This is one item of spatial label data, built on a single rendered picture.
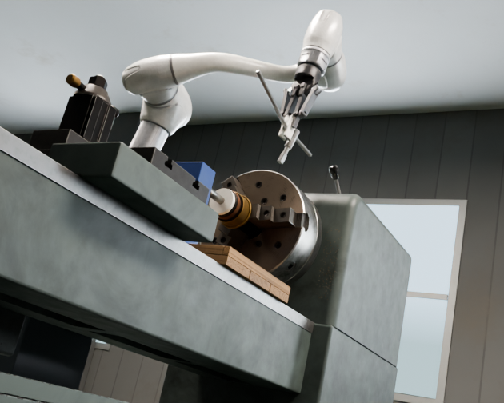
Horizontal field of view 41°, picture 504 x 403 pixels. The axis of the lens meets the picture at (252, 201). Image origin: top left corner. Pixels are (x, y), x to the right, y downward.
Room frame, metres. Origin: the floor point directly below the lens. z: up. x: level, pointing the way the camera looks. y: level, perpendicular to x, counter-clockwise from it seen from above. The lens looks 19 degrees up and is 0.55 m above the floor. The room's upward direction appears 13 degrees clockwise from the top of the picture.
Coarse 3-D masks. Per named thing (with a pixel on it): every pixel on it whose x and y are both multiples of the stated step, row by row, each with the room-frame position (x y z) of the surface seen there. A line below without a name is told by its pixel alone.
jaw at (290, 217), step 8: (256, 208) 1.63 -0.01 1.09; (264, 208) 1.64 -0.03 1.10; (272, 208) 1.64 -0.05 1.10; (288, 208) 1.63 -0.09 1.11; (256, 216) 1.63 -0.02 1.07; (264, 216) 1.64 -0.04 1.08; (272, 216) 1.64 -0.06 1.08; (280, 216) 1.64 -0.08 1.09; (288, 216) 1.63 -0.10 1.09; (296, 216) 1.66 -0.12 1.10; (304, 216) 1.67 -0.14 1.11; (256, 224) 1.68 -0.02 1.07; (264, 224) 1.67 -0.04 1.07; (272, 224) 1.66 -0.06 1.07; (280, 224) 1.65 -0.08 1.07; (288, 224) 1.65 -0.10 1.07; (296, 224) 1.66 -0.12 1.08; (304, 224) 1.67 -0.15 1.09
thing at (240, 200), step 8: (240, 200) 1.61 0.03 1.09; (248, 200) 1.64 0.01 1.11; (232, 208) 1.59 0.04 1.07; (240, 208) 1.61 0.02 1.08; (248, 208) 1.63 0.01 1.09; (224, 216) 1.61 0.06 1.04; (232, 216) 1.61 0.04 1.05; (240, 216) 1.62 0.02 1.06; (248, 216) 1.64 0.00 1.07; (224, 224) 1.67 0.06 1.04; (232, 224) 1.64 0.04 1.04; (240, 224) 1.64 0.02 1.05
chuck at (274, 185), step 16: (240, 176) 1.77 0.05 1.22; (256, 176) 1.74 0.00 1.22; (272, 176) 1.71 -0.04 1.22; (256, 192) 1.73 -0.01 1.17; (272, 192) 1.71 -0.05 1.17; (288, 192) 1.68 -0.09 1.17; (304, 208) 1.65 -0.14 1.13; (256, 240) 1.72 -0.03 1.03; (272, 240) 1.69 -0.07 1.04; (288, 240) 1.67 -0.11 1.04; (304, 240) 1.67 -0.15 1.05; (256, 256) 1.71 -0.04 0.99; (272, 256) 1.69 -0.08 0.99; (288, 256) 1.66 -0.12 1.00; (304, 256) 1.71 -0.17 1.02; (272, 272) 1.69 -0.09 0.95; (288, 272) 1.72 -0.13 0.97
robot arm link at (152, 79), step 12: (144, 60) 1.92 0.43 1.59; (156, 60) 1.90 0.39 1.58; (168, 60) 1.89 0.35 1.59; (132, 72) 1.94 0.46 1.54; (144, 72) 1.91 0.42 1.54; (156, 72) 1.90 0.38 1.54; (168, 72) 1.90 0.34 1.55; (132, 84) 1.95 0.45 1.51; (144, 84) 1.94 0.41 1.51; (156, 84) 1.93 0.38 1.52; (168, 84) 1.93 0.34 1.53; (144, 96) 2.00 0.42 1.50; (156, 96) 1.99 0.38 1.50; (168, 96) 2.00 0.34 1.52
